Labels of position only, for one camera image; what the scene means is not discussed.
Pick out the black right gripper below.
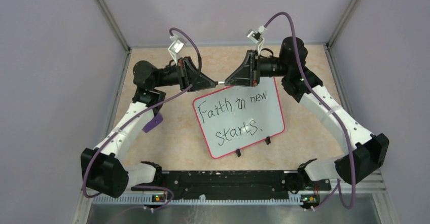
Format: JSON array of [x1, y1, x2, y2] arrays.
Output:
[[224, 50, 289, 88]]

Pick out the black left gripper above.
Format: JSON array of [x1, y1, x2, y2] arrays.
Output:
[[154, 56, 217, 93]]

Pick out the red framed whiteboard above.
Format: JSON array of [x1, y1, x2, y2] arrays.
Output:
[[192, 78, 285, 159]]

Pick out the purple wedge eraser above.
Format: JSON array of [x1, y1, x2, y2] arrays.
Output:
[[142, 113, 164, 133]]

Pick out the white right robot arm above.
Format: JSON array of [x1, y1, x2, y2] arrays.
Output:
[[225, 36, 389, 190]]

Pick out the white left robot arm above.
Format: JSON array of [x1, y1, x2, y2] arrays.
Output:
[[81, 54, 216, 198]]

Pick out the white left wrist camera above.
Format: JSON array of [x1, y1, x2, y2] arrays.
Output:
[[167, 34, 187, 65]]

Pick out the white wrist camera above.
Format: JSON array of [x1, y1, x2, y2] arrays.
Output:
[[247, 25, 267, 55], [167, 34, 187, 65]]

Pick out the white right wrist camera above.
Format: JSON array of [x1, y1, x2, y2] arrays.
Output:
[[247, 25, 267, 55]]

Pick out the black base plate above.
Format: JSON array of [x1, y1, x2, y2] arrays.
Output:
[[131, 170, 332, 200]]

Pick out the white cable duct rail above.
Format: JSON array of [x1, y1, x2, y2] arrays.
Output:
[[92, 193, 303, 205]]

